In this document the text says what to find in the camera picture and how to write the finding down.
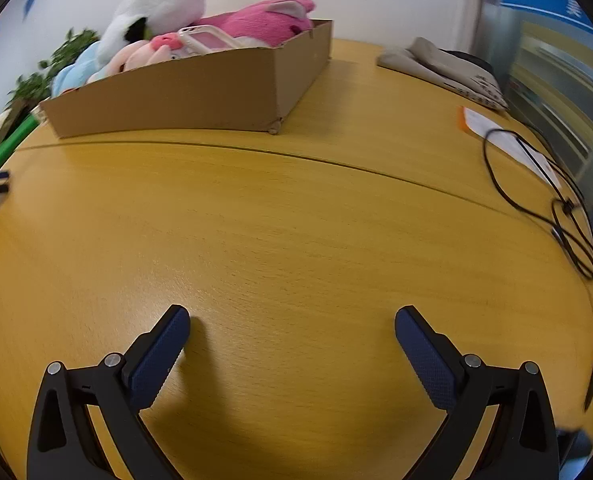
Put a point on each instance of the blue window banner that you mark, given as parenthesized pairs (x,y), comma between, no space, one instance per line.
(541,2)

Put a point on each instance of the green crate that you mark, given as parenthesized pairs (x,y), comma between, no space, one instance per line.
(6,142)

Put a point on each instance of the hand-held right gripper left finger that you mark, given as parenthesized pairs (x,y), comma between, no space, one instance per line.
(159,355)

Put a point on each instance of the teal and pink plush toy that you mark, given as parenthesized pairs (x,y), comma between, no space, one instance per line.
(136,55)

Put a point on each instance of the cardboard box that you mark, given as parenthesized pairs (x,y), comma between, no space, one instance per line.
(176,95)

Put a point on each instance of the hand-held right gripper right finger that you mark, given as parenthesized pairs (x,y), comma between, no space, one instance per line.
(426,355)

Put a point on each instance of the grey cloth bag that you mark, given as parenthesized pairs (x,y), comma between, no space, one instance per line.
(426,57)

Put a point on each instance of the white phone case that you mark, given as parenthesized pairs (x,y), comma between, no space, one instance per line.
(189,35)

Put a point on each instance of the black and white panda plush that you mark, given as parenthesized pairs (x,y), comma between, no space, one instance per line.
(161,5)

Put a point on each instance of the orange and white paper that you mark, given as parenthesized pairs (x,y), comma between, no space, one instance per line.
(481,122)

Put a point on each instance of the green potted plant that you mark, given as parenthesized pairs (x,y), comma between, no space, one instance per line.
(71,47)

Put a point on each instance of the yellow framed rack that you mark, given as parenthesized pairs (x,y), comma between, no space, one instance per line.
(556,85)

